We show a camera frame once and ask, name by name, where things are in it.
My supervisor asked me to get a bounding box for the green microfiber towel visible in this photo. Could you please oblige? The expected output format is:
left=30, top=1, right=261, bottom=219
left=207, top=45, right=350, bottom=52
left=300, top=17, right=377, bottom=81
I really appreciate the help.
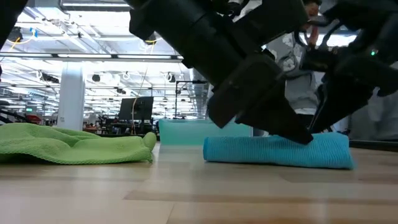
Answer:
left=0, top=123, right=157, bottom=165

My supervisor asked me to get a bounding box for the teal translucent plastic basket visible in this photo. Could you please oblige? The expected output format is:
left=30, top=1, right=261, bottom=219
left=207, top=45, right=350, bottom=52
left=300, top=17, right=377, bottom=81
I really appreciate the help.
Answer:
left=158, top=119, right=253, bottom=146

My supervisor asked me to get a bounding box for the blue microfiber towel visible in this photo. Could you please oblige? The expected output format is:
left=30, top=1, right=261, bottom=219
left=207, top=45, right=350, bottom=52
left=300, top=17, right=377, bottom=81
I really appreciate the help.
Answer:
left=203, top=132, right=355, bottom=170

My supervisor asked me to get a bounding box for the white square column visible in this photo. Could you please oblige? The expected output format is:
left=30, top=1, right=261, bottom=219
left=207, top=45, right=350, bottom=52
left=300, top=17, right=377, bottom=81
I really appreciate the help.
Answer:
left=57, top=62, right=86, bottom=131

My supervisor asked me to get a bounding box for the black background table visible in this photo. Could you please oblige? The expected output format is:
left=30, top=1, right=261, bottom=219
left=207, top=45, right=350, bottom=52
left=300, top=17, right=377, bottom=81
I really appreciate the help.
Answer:
left=349, top=139, right=398, bottom=152

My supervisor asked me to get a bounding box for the long linear ceiling light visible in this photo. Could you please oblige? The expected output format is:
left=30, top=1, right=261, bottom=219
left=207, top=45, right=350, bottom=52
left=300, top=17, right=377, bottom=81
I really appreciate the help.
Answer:
left=0, top=52, right=185, bottom=63

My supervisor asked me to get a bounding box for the black metal frame stand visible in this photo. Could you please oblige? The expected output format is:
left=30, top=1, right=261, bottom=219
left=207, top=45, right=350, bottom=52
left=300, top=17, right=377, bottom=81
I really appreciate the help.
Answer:
left=175, top=80, right=210, bottom=121

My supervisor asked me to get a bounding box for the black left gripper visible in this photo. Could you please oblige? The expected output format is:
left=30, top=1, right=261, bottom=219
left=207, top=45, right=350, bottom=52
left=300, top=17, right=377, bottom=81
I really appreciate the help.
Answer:
left=206, top=57, right=313, bottom=146

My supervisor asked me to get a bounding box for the black computer monitor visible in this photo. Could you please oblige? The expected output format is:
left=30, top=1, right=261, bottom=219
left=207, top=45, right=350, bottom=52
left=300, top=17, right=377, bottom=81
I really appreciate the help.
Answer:
left=118, top=96, right=155, bottom=121

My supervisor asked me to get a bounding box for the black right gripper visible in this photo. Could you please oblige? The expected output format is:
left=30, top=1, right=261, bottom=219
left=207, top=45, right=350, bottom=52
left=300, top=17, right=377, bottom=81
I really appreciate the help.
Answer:
left=300, top=18, right=398, bottom=134

